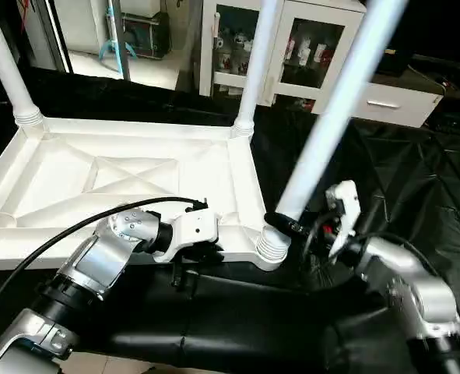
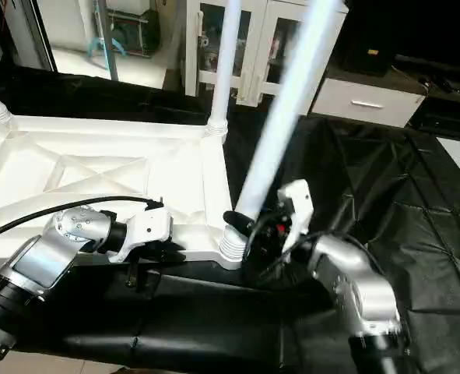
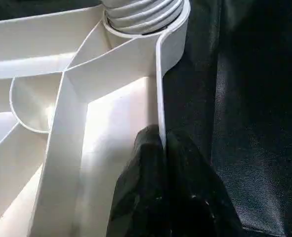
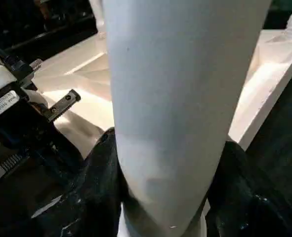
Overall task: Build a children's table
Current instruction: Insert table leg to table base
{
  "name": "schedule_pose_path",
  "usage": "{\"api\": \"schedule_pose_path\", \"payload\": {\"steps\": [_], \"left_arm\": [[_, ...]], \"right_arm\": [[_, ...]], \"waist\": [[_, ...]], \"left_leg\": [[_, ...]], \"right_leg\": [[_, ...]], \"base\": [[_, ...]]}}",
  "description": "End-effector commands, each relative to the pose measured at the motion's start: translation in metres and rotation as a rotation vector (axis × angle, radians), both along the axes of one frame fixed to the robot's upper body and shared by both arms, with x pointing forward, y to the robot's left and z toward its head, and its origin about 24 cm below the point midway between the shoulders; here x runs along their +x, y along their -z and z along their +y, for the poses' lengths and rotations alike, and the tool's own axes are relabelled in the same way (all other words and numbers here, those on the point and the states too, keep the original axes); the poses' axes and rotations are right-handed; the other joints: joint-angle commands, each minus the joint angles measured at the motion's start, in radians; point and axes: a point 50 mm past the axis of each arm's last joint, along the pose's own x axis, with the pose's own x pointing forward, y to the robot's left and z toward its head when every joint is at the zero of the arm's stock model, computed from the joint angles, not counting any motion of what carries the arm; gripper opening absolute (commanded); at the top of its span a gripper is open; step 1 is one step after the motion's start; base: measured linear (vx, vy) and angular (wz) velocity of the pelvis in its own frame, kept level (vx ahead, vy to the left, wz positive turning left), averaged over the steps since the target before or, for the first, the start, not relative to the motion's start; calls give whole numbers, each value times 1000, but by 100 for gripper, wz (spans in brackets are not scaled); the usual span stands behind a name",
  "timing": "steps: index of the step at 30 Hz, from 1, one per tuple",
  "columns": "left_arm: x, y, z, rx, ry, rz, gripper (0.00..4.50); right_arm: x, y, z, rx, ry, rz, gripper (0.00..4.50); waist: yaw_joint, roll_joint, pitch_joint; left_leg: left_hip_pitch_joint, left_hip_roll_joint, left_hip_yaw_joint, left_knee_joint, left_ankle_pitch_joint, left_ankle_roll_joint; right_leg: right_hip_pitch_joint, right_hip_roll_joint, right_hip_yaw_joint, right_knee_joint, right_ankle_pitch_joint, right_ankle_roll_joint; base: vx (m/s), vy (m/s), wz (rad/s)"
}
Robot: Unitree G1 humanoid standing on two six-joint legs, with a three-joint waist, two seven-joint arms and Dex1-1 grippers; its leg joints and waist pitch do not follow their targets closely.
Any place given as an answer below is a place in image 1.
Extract white plastic table top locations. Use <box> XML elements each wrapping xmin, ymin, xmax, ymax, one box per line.
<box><xmin>0</xmin><ymin>117</ymin><xmax>291</xmax><ymax>272</ymax></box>

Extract white drawer unit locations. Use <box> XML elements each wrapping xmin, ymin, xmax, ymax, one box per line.
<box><xmin>353</xmin><ymin>78</ymin><xmax>441</xmax><ymax>128</ymax></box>

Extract white glass door cabinet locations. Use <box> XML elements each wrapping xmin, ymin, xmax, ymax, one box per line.
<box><xmin>200</xmin><ymin>0</ymin><xmax>367</xmax><ymax>106</ymax></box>

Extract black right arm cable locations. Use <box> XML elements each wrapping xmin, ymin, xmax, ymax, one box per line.
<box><xmin>300</xmin><ymin>210</ymin><xmax>437</xmax><ymax>293</ymax></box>

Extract black work mat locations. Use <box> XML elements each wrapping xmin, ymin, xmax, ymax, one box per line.
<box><xmin>0</xmin><ymin>66</ymin><xmax>460</xmax><ymax>374</ymax></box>

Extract light blue stand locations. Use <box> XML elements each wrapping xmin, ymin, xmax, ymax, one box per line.
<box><xmin>97</xmin><ymin>0</ymin><xmax>139</xmax><ymax>67</ymax></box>

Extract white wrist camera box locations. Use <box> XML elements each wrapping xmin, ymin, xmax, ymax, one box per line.
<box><xmin>325</xmin><ymin>181</ymin><xmax>363</xmax><ymax>258</ymax></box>
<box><xmin>153</xmin><ymin>209</ymin><xmax>219</xmax><ymax>264</ymax></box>

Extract white plastic table leg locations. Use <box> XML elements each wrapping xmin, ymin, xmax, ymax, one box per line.
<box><xmin>257</xmin><ymin>0</ymin><xmax>408</xmax><ymax>270</ymax></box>
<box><xmin>231</xmin><ymin>0</ymin><xmax>283</xmax><ymax>139</ymax></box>
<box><xmin>0</xmin><ymin>0</ymin><xmax>44</xmax><ymax>129</ymax></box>

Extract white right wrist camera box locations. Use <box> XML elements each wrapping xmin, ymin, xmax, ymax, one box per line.
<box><xmin>325</xmin><ymin>181</ymin><xmax>363</xmax><ymax>258</ymax></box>

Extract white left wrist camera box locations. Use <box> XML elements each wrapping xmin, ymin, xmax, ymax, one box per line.
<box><xmin>153</xmin><ymin>209</ymin><xmax>219</xmax><ymax>264</ymax></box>

